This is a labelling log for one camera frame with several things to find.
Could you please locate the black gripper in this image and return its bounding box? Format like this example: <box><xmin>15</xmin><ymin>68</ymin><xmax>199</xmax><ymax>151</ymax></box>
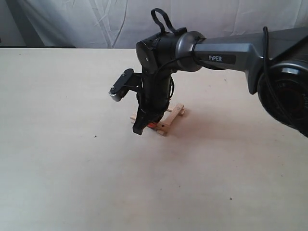
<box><xmin>137</xmin><ymin>72</ymin><xmax>174</xmax><ymax>128</ymax></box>

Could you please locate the wooden slat with holes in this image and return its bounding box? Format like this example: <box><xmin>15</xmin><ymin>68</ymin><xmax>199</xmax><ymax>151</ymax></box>
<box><xmin>156</xmin><ymin>103</ymin><xmax>184</xmax><ymax>136</ymax></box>
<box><xmin>131</xmin><ymin>115</ymin><xmax>156</xmax><ymax>135</ymax></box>

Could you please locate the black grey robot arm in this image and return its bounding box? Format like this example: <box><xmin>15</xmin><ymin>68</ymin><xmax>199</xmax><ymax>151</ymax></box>
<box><xmin>133</xmin><ymin>27</ymin><xmax>308</xmax><ymax>136</ymax></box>

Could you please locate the white backdrop cloth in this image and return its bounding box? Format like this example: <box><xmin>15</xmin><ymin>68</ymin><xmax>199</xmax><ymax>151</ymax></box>
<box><xmin>0</xmin><ymin>0</ymin><xmax>308</xmax><ymax>49</ymax></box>

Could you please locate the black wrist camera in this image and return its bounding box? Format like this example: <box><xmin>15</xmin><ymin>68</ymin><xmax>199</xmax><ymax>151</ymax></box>
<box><xmin>109</xmin><ymin>68</ymin><xmax>139</xmax><ymax>102</ymax></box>

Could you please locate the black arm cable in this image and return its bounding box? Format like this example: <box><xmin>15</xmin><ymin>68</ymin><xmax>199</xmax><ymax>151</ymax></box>
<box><xmin>151</xmin><ymin>8</ymin><xmax>187</xmax><ymax>36</ymax></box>

